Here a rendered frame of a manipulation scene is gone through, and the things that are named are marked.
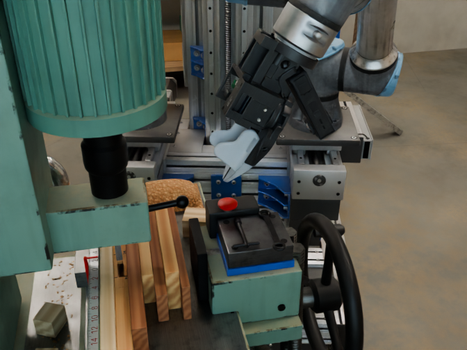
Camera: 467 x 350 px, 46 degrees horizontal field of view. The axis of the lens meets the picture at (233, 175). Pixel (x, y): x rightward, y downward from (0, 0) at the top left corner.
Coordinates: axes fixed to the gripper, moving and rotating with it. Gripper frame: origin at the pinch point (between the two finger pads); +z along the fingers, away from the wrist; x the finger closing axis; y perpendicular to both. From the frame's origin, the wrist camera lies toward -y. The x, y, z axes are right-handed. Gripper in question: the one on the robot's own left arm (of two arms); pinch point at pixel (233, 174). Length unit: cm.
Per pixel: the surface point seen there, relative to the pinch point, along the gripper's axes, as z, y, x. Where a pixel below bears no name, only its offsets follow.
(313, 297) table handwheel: 15.6, -25.0, 0.5
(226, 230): 7.8, -2.8, 2.0
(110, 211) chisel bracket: 10.6, 14.3, 2.7
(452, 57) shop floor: -32, -270, -320
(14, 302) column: 38.7, 18.7, -6.7
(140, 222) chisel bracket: 10.8, 9.7, 2.7
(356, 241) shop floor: 54, -122, -110
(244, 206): 5.2, -5.5, -2.2
